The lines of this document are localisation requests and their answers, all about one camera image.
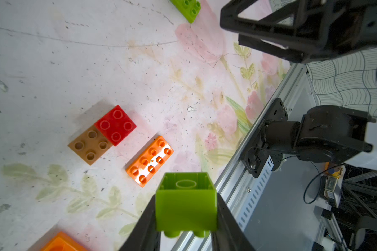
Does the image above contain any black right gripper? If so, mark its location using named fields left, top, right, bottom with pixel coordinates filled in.
left=220, top=1, right=377, bottom=63

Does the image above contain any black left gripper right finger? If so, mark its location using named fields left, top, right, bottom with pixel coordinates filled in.
left=211, top=194, right=256, bottom=251

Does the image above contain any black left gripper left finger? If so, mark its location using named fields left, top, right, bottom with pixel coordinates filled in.
left=119, top=195, right=161, bottom=251

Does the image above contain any green square lego brick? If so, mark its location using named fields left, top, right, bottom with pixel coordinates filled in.
left=155, top=172, right=218, bottom=238

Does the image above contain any orange 2x4 lego plate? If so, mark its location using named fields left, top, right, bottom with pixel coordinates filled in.
left=126, top=136, right=174, bottom=188

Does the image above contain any green long lego brick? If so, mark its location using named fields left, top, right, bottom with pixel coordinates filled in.
left=170, top=0, right=202, bottom=24

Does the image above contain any tan 2x4 lego plate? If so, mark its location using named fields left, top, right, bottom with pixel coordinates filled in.
left=68, top=125, right=113, bottom=166

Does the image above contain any red square lego brick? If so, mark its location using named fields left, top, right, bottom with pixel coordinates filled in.
left=94, top=105, right=137, bottom=146

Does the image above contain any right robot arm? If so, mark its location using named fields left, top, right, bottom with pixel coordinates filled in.
left=220, top=1, right=377, bottom=177

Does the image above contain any large orange lego brick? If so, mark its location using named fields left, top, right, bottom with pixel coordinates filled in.
left=41, top=232, right=87, bottom=251

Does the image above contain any aluminium front rail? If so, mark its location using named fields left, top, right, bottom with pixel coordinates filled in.
left=171, top=64, right=325, bottom=251

